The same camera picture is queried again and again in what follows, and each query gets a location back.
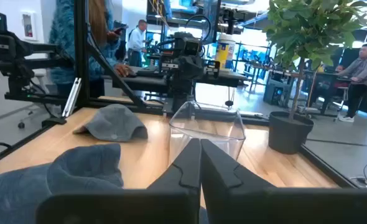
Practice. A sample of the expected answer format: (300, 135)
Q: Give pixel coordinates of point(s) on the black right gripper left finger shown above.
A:
(183, 174)

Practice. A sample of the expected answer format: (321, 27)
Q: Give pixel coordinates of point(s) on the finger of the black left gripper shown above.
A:
(211, 69)
(169, 66)

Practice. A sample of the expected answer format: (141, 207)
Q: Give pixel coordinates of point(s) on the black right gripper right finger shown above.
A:
(221, 174)

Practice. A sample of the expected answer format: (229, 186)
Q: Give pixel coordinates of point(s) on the grey cap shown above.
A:
(115, 124)

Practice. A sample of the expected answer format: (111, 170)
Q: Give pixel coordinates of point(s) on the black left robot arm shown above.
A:
(180, 93)

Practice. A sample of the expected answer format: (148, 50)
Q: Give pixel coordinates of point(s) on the white yellow wipes canister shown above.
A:
(225, 51)

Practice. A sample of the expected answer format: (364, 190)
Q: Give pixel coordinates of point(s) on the person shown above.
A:
(62, 40)
(362, 71)
(136, 43)

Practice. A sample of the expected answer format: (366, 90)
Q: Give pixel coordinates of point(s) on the clear plastic container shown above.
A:
(208, 124)

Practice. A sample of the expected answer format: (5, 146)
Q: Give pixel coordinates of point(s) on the black computer case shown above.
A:
(275, 91)

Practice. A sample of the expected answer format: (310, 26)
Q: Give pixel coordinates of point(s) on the green tree in black pot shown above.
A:
(290, 133)

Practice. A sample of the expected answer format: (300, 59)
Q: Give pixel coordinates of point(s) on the black office desk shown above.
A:
(326, 76)

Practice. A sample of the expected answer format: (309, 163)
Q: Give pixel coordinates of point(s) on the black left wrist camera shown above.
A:
(191, 48)

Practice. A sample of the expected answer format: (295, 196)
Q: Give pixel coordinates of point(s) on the black table frame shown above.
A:
(81, 62)

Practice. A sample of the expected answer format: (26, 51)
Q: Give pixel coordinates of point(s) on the silver aluminium bracket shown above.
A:
(71, 96)

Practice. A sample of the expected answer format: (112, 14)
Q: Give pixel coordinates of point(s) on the white wall cabinet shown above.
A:
(28, 26)

